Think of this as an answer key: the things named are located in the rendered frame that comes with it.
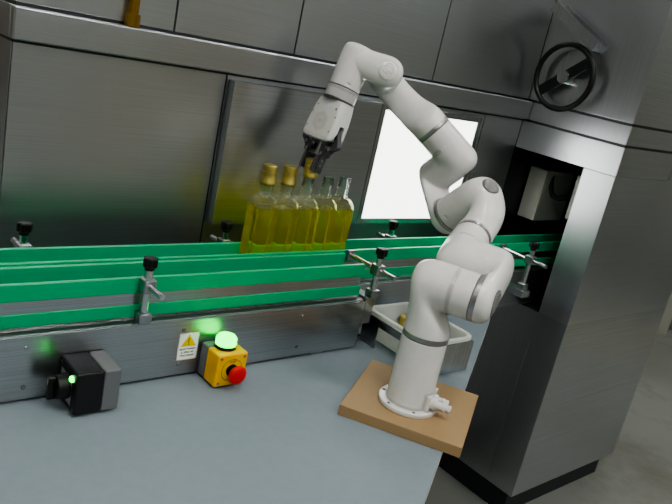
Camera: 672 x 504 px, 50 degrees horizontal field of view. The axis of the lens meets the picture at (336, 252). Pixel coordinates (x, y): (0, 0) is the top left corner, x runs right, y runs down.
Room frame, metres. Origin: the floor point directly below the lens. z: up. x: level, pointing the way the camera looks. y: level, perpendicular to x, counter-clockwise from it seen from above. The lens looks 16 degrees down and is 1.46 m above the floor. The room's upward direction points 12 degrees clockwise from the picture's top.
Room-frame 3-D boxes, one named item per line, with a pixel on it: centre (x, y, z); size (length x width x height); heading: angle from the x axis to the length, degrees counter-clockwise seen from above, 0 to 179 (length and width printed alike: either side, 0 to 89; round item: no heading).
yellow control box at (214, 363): (1.33, 0.18, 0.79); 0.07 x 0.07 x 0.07; 43
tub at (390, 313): (1.68, -0.24, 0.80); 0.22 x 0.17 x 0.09; 43
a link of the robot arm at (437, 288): (1.36, -0.22, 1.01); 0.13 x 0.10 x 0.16; 68
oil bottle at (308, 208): (1.67, 0.10, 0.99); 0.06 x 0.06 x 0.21; 42
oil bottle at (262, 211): (1.59, 0.18, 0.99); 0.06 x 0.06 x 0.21; 44
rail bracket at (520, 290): (2.11, -0.56, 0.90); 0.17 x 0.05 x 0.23; 43
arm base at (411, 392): (1.36, -0.23, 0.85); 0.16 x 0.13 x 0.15; 70
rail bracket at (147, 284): (1.23, 0.31, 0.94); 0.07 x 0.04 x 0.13; 43
